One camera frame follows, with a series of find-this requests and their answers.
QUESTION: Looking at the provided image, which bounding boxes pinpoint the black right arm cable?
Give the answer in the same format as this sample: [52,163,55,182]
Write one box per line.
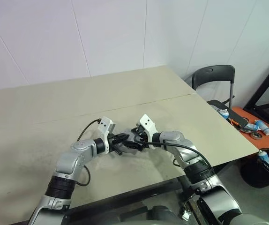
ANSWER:
[143,140,214,171]

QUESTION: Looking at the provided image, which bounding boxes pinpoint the dark wooden frame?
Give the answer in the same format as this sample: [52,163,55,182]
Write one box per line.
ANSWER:
[243,50,269,120]

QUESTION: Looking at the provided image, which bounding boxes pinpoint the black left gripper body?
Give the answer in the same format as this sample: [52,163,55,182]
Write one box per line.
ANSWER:
[106,135,124,156]

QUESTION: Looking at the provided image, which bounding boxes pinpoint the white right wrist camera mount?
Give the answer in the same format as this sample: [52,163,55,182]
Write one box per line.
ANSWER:
[135,114,161,150]

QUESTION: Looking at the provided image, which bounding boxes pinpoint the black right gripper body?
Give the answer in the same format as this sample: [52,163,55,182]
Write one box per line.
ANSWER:
[131,125,149,143]

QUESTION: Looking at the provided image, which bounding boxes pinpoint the black flat case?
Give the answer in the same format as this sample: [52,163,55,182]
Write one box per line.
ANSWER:
[228,110,249,128]

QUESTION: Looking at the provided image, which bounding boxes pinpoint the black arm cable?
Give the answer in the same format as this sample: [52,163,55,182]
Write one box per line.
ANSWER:
[75,119,102,187]
[143,140,214,171]

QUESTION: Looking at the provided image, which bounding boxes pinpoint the black waste bin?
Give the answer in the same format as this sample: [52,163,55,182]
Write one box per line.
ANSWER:
[239,149,269,188]

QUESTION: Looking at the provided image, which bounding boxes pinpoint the black folding chair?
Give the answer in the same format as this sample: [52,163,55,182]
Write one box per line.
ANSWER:
[192,65,235,111]

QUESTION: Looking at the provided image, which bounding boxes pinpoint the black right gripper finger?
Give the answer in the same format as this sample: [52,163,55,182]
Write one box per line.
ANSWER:
[124,140,146,152]

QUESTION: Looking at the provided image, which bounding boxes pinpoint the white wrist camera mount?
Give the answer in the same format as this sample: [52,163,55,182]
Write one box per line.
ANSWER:
[135,114,161,150]
[97,116,115,153]

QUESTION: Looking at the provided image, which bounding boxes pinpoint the orange side surface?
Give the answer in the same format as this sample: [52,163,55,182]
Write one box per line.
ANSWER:
[230,106,269,151]

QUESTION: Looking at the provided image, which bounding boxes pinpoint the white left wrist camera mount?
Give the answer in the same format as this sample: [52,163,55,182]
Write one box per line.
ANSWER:
[97,116,115,153]

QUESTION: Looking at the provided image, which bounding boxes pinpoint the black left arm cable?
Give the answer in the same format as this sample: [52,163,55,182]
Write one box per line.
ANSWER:
[75,119,102,187]

